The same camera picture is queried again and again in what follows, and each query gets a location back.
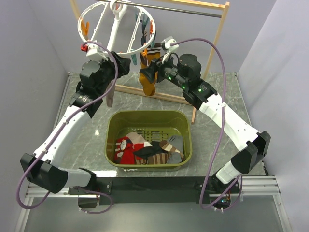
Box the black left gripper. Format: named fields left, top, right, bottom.
left=94, top=51, right=131, bottom=95

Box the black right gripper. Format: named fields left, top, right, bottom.
left=139, top=52, right=188, bottom=90

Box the white round clip hanger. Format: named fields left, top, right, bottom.
left=75, top=0, right=156, bottom=58

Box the red santa sock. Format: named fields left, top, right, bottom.
left=113, top=136, right=145, bottom=165

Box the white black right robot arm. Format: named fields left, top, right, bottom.
left=140, top=54, right=271, bottom=193

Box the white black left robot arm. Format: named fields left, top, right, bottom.
left=20, top=52, right=131, bottom=194

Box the mustard yellow sock pair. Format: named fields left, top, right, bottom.
left=139, top=43, right=161, bottom=96

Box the navy hanging sock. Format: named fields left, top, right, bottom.
left=140, top=19, right=149, bottom=45

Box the grey-brown striped sock pair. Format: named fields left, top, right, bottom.
left=105, top=81, right=115, bottom=108

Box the olive green plastic basket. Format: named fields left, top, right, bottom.
left=105, top=111, right=193, bottom=172

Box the beige sock in basket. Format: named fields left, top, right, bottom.
left=126, top=132, right=152, bottom=147

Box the black sock in basket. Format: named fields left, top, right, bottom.
left=133, top=141, right=167, bottom=159

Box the brown striped sock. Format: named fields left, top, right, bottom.
left=135, top=140, right=185, bottom=165

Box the grey sock in basket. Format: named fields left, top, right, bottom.
left=165, top=135, right=184, bottom=164

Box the wooden clothes rack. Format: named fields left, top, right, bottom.
left=69, top=0, right=230, bottom=124

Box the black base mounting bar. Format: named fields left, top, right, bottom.
left=68, top=175, right=242, bottom=206

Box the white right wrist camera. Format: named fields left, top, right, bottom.
left=161, top=36, right=179, bottom=63

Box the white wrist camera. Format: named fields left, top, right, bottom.
left=81, top=43, right=108, bottom=62
left=161, top=36, right=179, bottom=63

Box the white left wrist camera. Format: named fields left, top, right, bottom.
left=81, top=43, right=108, bottom=62

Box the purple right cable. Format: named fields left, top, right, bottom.
left=172, top=38, right=243, bottom=210

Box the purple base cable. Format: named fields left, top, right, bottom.
left=77, top=186, right=114, bottom=215

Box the aluminium rail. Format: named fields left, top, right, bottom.
left=26, top=175, right=281, bottom=198

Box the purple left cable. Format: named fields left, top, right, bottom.
left=15, top=41, right=119, bottom=210

